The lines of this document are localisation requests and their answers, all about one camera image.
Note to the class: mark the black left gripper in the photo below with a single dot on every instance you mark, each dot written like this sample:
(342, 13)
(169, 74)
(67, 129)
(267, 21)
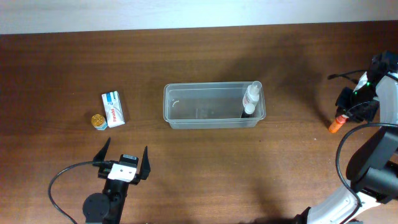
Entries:
(145, 169)

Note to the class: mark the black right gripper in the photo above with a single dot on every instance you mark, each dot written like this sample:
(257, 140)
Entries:
(344, 108)

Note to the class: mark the orange tablet tube white cap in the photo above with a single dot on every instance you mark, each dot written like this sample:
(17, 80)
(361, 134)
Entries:
(337, 123)

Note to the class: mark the white Panadol box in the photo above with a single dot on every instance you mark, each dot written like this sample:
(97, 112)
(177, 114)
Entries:
(113, 109)

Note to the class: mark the dark brown syrup bottle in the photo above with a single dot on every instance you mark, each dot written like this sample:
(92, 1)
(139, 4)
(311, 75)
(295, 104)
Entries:
(248, 111)

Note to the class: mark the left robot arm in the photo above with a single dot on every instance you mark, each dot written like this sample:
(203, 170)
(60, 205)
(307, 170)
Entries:
(107, 206)

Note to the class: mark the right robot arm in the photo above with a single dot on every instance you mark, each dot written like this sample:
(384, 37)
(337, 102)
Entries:
(371, 177)

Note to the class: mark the clear plastic container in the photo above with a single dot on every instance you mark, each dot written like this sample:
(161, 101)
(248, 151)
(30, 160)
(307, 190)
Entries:
(209, 105)

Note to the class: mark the small jar gold lid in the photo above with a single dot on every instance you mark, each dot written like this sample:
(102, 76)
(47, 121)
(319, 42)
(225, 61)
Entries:
(99, 122)

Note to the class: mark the white calamine spray bottle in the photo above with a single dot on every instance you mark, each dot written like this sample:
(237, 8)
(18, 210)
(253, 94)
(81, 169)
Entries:
(252, 93)

